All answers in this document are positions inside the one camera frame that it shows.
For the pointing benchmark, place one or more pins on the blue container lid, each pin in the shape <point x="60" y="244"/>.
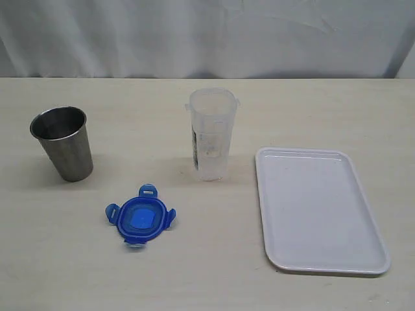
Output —
<point x="142" y="218"/>

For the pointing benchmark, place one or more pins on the stainless steel cup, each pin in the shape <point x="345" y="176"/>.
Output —
<point x="63" y="135"/>

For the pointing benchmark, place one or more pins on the clear plastic tall container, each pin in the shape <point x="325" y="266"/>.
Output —
<point x="212" y="112"/>

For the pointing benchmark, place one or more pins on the white rectangular tray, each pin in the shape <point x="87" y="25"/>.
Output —
<point x="315" y="215"/>

